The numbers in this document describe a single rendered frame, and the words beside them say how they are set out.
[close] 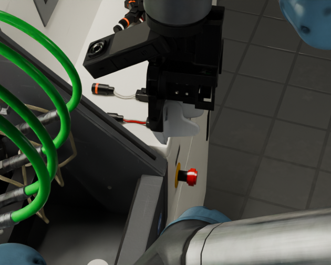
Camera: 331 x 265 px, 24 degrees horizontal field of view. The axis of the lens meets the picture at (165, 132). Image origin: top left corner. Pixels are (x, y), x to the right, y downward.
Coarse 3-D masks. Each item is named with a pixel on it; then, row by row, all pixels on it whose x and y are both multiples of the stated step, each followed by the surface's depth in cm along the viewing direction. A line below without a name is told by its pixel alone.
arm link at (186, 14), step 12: (144, 0) 82; (156, 0) 80; (168, 0) 79; (180, 0) 79; (192, 0) 79; (204, 0) 81; (156, 12) 81; (168, 12) 80; (180, 12) 80; (192, 12) 81; (204, 12) 82; (168, 24) 82; (180, 24) 81
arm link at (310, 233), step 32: (192, 224) 71; (224, 224) 66; (256, 224) 61; (288, 224) 57; (320, 224) 54; (160, 256) 69; (192, 256) 65; (224, 256) 62; (256, 256) 59; (288, 256) 56; (320, 256) 53
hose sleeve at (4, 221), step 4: (8, 212) 96; (12, 212) 96; (0, 216) 97; (4, 216) 96; (8, 216) 96; (0, 220) 96; (4, 220) 96; (8, 220) 96; (12, 220) 96; (0, 224) 96; (4, 224) 96; (8, 224) 96; (12, 224) 96; (16, 224) 96; (0, 228) 97; (4, 228) 97
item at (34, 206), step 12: (0, 120) 84; (12, 132) 85; (24, 144) 86; (36, 156) 87; (36, 168) 88; (48, 180) 90; (48, 192) 91; (36, 204) 92; (12, 216) 96; (24, 216) 95
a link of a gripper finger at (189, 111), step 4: (184, 104) 96; (188, 104) 96; (184, 108) 97; (188, 108) 97; (192, 108) 97; (184, 112) 97; (188, 112) 97; (192, 112) 97; (196, 112) 97; (200, 112) 97; (184, 116) 98; (188, 116) 98; (192, 116) 98; (196, 116) 98
